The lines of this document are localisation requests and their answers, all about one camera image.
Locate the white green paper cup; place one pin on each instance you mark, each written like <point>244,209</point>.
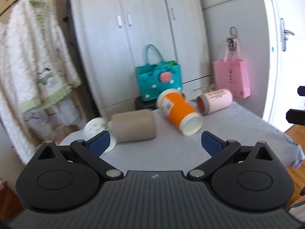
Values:
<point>97,131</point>

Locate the pink cup with grey rim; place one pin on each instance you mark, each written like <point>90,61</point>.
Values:
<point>214,101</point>

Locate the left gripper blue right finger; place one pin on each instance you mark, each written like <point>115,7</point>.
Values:
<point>221,151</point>

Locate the black clothes rack pole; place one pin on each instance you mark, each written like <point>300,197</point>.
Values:
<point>87,103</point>

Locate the pink paper bag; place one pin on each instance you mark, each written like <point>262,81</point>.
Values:
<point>231,73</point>

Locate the silver door handle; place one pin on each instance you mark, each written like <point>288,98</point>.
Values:
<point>284,33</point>

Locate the grey table cloth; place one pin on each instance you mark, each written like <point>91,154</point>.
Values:
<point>171,151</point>

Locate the teal tote bag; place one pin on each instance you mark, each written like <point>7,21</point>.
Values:
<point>153,79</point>

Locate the orange paper cup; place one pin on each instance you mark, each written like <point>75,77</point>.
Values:
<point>179,112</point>

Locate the white fluffy robe green trim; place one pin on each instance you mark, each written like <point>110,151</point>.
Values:
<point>37,73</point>

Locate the white wardrobe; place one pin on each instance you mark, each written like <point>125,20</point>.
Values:
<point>112,35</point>

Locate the beige cup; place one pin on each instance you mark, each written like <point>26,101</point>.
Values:
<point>134,126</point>

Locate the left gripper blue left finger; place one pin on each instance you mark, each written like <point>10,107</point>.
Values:
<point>90,152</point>

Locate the wall hook with keychain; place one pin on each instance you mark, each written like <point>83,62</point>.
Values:
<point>232,39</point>

